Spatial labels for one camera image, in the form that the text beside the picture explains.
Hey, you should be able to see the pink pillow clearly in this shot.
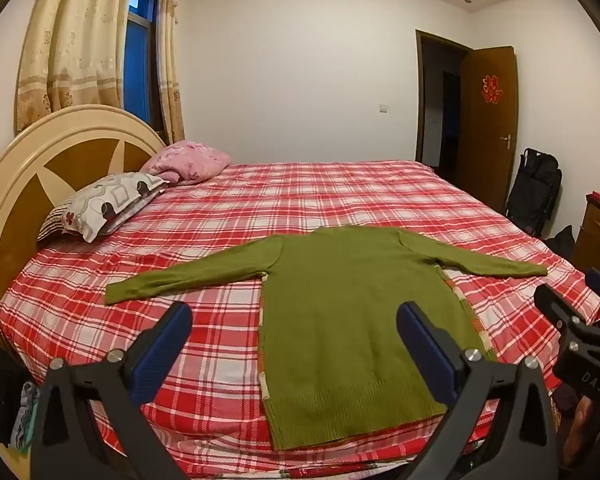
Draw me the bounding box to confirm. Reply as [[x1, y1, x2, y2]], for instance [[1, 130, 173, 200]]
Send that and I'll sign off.
[[140, 140, 232, 187]]

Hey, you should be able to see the person's right hand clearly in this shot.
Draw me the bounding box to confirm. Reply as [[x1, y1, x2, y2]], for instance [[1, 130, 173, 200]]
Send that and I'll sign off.
[[567, 399, 600, 464]]

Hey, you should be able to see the red paper door decoration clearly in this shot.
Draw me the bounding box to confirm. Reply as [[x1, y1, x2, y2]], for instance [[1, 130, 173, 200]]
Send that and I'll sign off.
[[481, 74, 503, 104]]

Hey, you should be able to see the dark door frame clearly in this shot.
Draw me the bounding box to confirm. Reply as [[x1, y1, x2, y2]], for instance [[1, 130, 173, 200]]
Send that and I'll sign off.
[[414, 29, 476, 171]]

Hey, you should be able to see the bed with red plaid sheet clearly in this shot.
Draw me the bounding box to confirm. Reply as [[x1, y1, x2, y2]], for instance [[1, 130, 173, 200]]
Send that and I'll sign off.
[[0, 160, 600, 477]]

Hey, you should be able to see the dark clothes pile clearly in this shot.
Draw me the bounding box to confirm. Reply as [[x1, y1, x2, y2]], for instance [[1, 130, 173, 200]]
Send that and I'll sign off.
[[0, 338, 32, 450]]

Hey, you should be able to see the cream and brown headboard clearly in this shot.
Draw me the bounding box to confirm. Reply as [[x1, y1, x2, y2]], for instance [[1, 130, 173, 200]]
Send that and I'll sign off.
[[0, 104, 167, 447]]

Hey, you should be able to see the narrow beige floral curtain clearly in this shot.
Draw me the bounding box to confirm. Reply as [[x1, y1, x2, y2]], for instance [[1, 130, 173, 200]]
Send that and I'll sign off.
[[157, 0, 186, 145]]

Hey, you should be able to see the black bag by wall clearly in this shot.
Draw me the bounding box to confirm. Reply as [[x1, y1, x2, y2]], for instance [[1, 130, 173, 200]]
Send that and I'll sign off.
[[505, 148, 563, 238]]

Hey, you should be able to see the wide beige floral curtain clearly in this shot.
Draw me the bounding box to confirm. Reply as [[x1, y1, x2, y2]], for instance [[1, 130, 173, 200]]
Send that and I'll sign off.
[[14, 0, 141, 136]]

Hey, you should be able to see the brown wooden door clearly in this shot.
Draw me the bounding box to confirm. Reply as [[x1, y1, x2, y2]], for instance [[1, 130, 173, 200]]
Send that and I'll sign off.
[[455, 46, 518, 215]]

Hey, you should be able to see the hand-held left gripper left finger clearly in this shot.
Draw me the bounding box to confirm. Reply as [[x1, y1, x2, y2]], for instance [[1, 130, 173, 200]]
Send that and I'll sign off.
[[30, 301, 193, 480]]

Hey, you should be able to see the grey patterned pillow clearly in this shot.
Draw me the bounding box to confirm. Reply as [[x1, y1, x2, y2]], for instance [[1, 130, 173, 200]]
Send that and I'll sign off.
[[36, 172, 171, 244]]

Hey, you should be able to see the green striped knit sweater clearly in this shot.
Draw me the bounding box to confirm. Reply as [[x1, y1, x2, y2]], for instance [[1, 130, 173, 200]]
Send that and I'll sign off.
[[104, 226, 548, 452]]

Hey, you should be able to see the teal cloth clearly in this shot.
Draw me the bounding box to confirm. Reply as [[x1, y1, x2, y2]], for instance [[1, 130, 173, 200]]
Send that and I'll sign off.
[[10, 381, 42, 453]]

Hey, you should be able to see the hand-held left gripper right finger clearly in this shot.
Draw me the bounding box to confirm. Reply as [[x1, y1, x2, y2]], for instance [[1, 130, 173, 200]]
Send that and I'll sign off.
[[396, 301, 561, 480]]

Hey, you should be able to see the dark framed window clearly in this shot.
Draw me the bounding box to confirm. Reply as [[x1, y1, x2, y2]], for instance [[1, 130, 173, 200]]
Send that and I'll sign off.
[[124, 0, 165, 133]]

